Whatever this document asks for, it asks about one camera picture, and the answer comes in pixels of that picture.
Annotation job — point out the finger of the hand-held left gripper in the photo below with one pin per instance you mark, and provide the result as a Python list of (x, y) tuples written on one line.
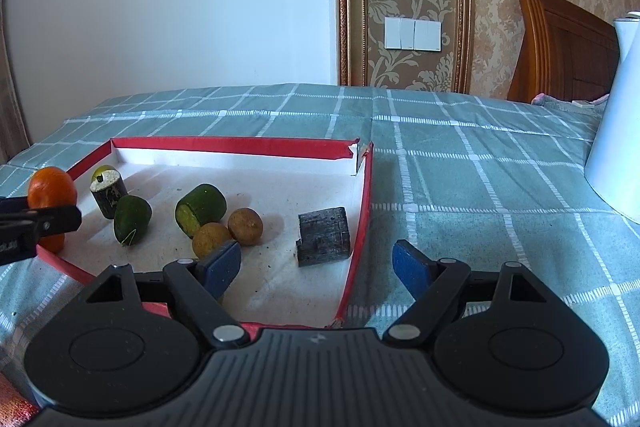
[(50, 219), (12, 204)]

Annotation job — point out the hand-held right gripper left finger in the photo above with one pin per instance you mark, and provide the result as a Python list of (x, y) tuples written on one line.
[(222, 264)]

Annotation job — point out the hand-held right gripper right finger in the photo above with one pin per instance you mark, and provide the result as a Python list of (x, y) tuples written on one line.
[(410, 264)]

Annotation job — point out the brown longan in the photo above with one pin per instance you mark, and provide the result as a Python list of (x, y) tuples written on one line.
[(207, 239), (246, 227)]

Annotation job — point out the orange mandarin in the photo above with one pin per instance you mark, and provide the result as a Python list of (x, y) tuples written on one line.
[(52, 189)]

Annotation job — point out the green cucumber piece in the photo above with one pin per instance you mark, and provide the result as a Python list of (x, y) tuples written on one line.
[(205, 204)]

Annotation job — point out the round sugarcane piece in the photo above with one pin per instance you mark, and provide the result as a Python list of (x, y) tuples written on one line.
[(110, 199)]

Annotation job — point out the green tomato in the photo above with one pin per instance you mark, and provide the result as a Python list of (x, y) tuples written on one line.
[(103, 171), (131, 219)]

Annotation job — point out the red shallow cardboard box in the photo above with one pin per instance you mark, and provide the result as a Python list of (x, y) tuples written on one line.
[(280, 207)]

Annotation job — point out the green checkered bed sheet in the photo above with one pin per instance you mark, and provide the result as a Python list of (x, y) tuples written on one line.
[(475, 187)]

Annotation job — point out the pink patterned cloth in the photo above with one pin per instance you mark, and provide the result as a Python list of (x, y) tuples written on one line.
[(15, 407)]

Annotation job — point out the pink pillow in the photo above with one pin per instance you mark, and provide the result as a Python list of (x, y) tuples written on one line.
[(542, 99)]

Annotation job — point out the white kettle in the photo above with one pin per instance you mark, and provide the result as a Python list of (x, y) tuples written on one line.
[(617, 132)]

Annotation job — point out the wooden headboard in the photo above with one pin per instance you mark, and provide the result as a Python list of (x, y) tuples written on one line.
[(560, 47)]

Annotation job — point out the white wall switch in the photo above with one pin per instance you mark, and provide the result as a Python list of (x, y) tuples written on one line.
[(412, 34)]

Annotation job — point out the gold wall moulding frame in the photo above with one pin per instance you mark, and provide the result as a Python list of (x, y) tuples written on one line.
[(344, 7)]

